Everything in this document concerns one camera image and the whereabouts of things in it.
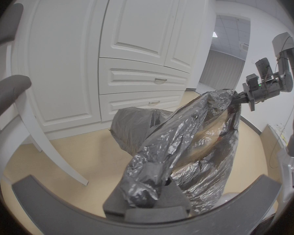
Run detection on white chair grey cushions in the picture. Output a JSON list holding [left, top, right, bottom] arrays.
[[0, 3, 89, 187]]

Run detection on white wardrobe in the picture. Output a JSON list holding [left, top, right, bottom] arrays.
[[12, 0, 216, 134]]

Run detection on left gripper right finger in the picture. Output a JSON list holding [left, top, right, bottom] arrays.
[[147, 178, 192, 223]]

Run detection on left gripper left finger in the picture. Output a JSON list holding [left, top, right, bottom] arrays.
[[103, 186, 147, 223]]

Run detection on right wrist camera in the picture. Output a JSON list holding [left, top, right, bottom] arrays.
[[246, 74, 260, 89]]

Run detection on black plastic bag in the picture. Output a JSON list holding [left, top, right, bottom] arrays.
[[109, 88, 241, 216]]

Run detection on grey curtain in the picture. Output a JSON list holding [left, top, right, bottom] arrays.
[[200, 49, 245, 96]]

